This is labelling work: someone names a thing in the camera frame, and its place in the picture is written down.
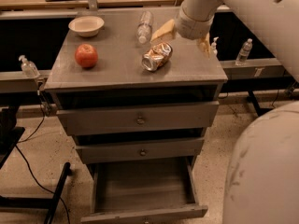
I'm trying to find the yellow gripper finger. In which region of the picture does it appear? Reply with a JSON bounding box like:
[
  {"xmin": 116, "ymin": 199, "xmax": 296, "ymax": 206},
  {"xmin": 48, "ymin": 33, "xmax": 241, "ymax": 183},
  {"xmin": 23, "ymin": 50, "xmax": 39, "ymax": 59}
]
[
  {"xmin": 150, "ymin": 19, "xmax": 176, "ymax": 45},
  {"xmin": 197, "ymin": 35, "xmax": 210, "ymax": 58}
]

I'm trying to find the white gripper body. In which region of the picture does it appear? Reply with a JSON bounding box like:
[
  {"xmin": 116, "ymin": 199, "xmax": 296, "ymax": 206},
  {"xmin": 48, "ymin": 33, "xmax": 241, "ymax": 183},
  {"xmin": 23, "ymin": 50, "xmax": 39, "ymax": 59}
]
[{"xmin": 175, "ymin": 8, "xmax": 213, "ymax": 40}]

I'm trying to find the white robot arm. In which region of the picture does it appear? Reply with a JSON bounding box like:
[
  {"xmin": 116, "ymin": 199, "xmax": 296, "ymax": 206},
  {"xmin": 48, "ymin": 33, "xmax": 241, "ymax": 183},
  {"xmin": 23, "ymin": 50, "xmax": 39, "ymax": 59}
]
[{"xmin": 158, "ymin": 0, "xmax": 299, "ymax": 224}]

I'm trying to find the grey drawer cabinet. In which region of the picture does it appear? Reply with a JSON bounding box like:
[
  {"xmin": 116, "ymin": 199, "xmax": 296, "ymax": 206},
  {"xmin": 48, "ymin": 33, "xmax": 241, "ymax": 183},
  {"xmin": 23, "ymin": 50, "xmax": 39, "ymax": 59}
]
[{"xmin": 46, "ymin": 8, "xmax": 227, "ymax": 224}]

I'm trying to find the grey top drawer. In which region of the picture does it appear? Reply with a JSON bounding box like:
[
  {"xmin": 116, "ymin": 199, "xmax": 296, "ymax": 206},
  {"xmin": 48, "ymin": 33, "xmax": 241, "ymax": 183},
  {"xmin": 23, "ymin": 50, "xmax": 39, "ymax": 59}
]
[{"xmin": 57, "ymin": 101, "xmax": 219, "ymax": 135}]

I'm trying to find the grey middle drawer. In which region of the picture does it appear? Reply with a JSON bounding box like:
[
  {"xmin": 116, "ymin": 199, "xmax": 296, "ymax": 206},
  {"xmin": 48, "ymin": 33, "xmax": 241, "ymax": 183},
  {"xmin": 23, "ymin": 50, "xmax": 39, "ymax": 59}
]
[{"xmin": 76, "ymin": 137, "xmax": 204, "ymax": 164}]

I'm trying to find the grey open bottom drawer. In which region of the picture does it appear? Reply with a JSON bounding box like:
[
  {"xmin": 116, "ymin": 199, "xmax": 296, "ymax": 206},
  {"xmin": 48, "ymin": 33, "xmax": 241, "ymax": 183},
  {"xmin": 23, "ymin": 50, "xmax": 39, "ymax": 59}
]
[{"xmin": 81, "ymin": 157, "xmax": 207, "ymax": 224}]

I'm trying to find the small white pump bottle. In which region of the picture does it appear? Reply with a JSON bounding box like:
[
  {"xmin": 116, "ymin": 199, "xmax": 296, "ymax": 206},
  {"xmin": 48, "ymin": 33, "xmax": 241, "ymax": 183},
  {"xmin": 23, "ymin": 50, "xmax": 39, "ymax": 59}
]
[{"xmin": 211, "ymin": 36, "xmax": 219, "ymax": 56}]

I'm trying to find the clear plastic water bottle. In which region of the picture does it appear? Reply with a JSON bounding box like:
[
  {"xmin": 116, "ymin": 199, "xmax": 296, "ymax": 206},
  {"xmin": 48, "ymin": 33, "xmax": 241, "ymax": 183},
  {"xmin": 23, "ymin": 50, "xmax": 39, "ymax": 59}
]
[{"xmin": 136, "ymin": 11, "xmax": 153, "ymax": 44}]

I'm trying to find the upright clear water bottle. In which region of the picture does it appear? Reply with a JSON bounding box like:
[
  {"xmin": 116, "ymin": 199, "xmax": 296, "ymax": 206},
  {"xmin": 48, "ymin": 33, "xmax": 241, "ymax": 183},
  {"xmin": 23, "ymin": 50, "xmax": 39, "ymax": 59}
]
[{"xmin": 235, "ymin": 38, "xmax": 252, "ymax": 66}]

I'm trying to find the black table leg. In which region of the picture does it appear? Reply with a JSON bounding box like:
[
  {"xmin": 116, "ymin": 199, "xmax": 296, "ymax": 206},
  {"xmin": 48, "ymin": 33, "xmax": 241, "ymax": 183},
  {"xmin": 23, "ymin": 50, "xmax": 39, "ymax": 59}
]
[{"xmin": 247, "ymin": 91, "xmax": 271, "ymax": 117}]

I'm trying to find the white bowl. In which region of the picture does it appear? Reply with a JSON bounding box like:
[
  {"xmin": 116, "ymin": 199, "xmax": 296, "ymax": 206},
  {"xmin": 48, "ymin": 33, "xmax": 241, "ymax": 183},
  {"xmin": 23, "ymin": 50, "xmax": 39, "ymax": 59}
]
[{"xmin": 68, "ymin": 16, "xmax": 105, "ymax": 37}]

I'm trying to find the red apple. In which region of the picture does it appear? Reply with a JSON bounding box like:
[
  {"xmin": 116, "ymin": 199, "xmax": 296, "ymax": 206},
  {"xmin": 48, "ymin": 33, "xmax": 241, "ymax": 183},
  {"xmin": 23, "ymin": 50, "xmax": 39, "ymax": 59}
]
[{"xmin": 75, "ymin": 44, "xmax": 98, "ymax": 68}]

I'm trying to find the left hand sanitizer bottle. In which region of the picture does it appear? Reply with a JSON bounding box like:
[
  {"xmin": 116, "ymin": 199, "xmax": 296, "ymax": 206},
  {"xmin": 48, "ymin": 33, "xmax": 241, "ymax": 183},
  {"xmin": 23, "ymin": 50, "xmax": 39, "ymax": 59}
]
[{"xmin": 19, "ymin": 55, "xmax": 40, "ymax": 78}]

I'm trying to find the black stand leg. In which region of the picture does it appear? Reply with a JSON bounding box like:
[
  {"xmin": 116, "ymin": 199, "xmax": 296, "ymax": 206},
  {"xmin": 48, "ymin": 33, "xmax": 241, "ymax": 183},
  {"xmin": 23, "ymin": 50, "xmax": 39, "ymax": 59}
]
[{"xmin": 0, "ymin": 162, "xmax": 71, "ymax": 224}]

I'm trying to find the grey metal rail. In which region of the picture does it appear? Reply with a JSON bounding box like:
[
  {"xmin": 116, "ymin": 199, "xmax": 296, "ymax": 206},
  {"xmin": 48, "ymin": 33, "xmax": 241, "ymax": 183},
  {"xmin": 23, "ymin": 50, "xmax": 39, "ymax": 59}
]
[{"xmin": 0, "ymin": 57, "xmax": 294, "ymax": 93}]

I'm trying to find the black floor cable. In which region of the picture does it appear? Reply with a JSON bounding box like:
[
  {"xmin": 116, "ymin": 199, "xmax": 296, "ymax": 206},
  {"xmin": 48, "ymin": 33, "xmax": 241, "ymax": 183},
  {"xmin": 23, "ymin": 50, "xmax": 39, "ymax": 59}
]
[{"xmin": 14, "ymin": 105, "xmax": 72, "ymax": 224}]

